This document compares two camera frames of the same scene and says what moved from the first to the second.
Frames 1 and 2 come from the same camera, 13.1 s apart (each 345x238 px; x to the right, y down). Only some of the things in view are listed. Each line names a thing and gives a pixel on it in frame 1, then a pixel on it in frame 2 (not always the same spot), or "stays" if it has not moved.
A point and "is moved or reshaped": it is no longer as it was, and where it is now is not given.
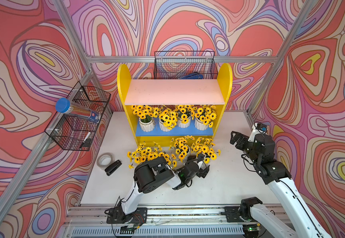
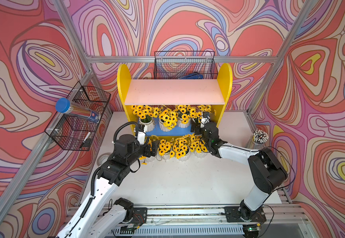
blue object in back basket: x=195 y=76 stays
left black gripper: x=206 y=172 to x=154 y=148
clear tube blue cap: x=63 y=105 stays
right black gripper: x=243 y=139 to x=197 y=126
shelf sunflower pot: x=170 y=159 to x=164 y=149
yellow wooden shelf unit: x=158 y=110 stays
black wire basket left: x=70 y=132 stays
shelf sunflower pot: x=146 y=114 stays
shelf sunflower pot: x=167 y=120 stays
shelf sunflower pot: x=205 y=147 is moved or reshaped
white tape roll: x=105 y=160 stays
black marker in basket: x=86 y=138 stays
